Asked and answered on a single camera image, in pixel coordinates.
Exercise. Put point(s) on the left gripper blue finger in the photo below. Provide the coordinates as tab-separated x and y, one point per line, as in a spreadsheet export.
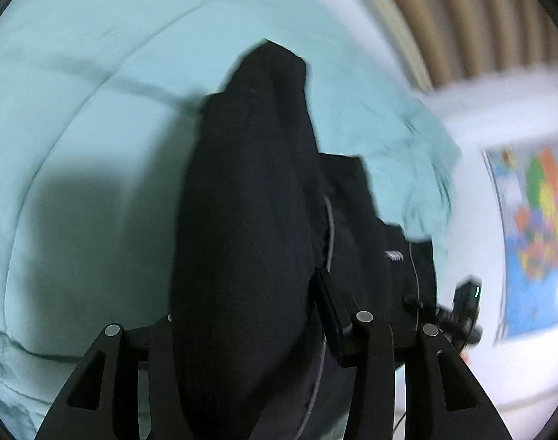
337	323

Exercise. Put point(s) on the black hooded jacket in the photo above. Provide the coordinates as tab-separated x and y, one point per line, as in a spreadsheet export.
261	211

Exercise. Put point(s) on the black tracker box green light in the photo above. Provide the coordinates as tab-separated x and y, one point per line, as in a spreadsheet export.
467	297

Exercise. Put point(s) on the colourful world map poster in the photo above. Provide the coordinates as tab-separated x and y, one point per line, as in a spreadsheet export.
524	176

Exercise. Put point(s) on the striped brown window blind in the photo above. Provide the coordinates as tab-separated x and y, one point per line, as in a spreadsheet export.
442	42

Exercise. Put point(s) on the teal quilted bed comforter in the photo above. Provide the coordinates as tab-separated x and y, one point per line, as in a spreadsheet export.
98	106

